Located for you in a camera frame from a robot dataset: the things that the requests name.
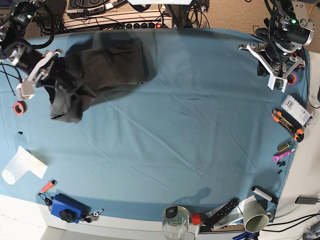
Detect black cable ties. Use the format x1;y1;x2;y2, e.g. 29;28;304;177
0;62;23;96

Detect blue clamp block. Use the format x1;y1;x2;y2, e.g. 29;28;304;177
50;193;90;224

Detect white paper roll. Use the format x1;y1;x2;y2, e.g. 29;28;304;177
1;145;48;185

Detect white electronic box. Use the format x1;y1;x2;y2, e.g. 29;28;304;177
281;94;313;128

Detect grey-green mug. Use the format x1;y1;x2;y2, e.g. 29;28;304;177
243;200;274;233

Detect small black screws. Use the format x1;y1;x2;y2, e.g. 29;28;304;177
277;161;286;175

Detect small battery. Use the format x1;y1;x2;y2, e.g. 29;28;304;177
277;142;291;153

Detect power strip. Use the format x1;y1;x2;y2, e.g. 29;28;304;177
124;20;173;29

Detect grey T-shirt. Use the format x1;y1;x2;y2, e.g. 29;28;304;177
44;31;157;123

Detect orange marker pen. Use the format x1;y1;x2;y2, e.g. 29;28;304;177
38;180;56;195

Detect orange black utility knife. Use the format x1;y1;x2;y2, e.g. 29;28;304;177
271;109;304;143

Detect black power adapter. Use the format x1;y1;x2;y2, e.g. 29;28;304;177
295;195;319;205

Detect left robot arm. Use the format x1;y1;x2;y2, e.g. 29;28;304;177
255;0;319;77

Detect blue table cloth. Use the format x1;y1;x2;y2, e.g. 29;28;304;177
0;28;310;221

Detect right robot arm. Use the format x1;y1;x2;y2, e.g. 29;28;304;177
0;0;75;100

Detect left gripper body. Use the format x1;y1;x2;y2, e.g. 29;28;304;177
257;51;269;77

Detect purple tape roll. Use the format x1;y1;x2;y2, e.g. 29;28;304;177
287;71;299;87

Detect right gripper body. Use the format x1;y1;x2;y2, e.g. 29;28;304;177
37;57;73;91

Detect glass jar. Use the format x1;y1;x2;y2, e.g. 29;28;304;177
162;205;190;240

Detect orange black tool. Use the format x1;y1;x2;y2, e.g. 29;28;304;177
293;49;306;68

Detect red cube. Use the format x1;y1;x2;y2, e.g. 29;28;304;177
190;213;202;225

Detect red tape roll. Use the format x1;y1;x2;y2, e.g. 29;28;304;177
12;101;27;116

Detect black remote control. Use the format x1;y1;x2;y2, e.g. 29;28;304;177
203;198;239;227

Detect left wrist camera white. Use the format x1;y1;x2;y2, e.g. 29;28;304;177
238;42;303;93

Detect metal carabiner keys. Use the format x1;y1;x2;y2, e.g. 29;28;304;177
82;208;104;223

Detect papers under remote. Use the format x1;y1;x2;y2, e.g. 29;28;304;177
201;195;257;230

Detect purple glue tube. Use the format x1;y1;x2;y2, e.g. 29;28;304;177
272;148;296;162

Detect white black marker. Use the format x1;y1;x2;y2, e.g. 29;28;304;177
251;186;278;205

